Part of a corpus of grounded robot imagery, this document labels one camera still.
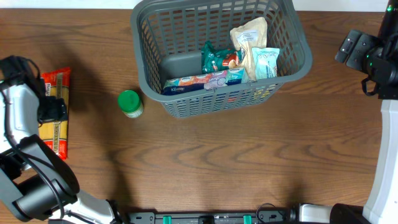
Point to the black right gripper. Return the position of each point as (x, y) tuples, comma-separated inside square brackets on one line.
[(354, 50)]

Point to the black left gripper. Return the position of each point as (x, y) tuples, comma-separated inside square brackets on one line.
[(59, 109)]

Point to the San Remo spaghetti packet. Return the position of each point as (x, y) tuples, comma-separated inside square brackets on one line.
[(55, 134)]

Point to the green lid jar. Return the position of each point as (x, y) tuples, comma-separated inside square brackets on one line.
[(130, 104)]

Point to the light blue tissue packet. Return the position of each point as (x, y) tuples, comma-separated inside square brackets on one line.
[(265, 62)]

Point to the cream plastic food bag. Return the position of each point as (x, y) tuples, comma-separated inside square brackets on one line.
[(245, 37)]

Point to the blue tissue pack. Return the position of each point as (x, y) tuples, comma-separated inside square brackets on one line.
[(207, 81)]

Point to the green Nescafe coffee bag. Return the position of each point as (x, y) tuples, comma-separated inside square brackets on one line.
[(213, 60)]

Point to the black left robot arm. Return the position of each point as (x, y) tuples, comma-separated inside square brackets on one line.
[(35, 183)]

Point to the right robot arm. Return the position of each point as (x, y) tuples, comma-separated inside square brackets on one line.
[(375, 56)]

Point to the grey plastic basket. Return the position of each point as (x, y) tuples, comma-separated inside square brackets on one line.
[(198, 57)]

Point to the black mounting rail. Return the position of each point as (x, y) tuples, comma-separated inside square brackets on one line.
[(262, 217)]

